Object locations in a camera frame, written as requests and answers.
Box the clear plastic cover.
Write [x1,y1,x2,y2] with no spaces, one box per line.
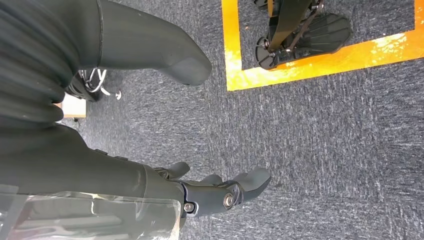
[0,192,182,240]

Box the yellow floor tape square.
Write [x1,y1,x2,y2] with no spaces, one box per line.
[221,0,424,92]

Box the black robot foot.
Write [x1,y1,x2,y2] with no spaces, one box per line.
[253,0,353,70]

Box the white cable bundle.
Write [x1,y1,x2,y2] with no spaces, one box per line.
[80,67,122,101]

